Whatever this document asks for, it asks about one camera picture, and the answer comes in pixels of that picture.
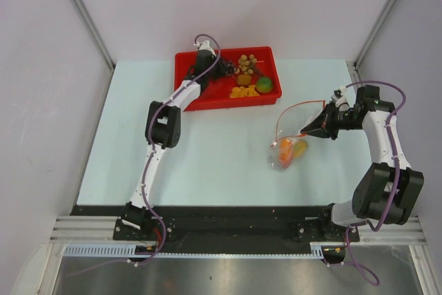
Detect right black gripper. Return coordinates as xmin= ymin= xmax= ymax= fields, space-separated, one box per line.
xmin=301 ymin=101 xmax=363 ymax=140

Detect dark purple grape bunch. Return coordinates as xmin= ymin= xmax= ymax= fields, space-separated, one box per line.
xmin=214 ymin=58 xmax=238 ymax=79

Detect green orange mango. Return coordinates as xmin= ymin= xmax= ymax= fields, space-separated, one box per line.
xmin=292 ymin=140 xmax=309 ymax=159

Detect clear zip top bag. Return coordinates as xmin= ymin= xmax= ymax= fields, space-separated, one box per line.
xmin=267 ymin=99 xmax=325 ymax=171

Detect orange red mango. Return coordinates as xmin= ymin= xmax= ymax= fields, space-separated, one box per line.
xmin=278 ymin=138 xmax=296 ymax=169

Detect tan longan bunch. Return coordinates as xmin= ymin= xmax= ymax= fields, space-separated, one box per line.
xmin=235 ymin=54 xmax=263 ymax=75

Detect green round orange fruit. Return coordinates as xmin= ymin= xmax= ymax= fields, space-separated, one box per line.
xmin=256 ymin=76 xmax=273 ymax=94

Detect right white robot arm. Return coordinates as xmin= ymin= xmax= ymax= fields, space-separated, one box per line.
xmin=300 ymin=81 xmax=424 ymax=240

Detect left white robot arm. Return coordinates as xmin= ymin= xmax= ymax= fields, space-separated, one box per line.
xmin=121 ymin=45 xmax=220 ymax=240

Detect yellow orange segments pile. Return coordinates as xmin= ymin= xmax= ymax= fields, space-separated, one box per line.
xmin=229 ymin=85 xmax=260 ymax=99

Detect red plastic tray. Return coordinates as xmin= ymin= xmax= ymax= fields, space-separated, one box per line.
xmin=186 ymin=46 xmax=282 ymax=111

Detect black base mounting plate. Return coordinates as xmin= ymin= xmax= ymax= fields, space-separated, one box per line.
xmin=70 ymin=205 xmax=346 ymax=251

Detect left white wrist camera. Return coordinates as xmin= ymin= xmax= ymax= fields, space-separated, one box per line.
xmin=194 ymin=39 xmax=213 ymax=51

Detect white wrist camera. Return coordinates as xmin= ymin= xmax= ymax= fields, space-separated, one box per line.
xmin=194 ymin=39 xmax=213 ymax=51
xmin=331 ymin=86 xmax=349 ymax=110

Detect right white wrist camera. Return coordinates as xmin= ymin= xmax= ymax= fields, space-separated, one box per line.
xmin=331 ymin=86 xmax=349 ymax=110

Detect aluminium frame rail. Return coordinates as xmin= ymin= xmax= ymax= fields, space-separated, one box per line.
xmin=50 ymin=216 xmax=426 ymax=245

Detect white slotted cable duct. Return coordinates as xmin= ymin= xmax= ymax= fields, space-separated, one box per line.
xmin=63 ymin=242 xmax=346 ymax=261

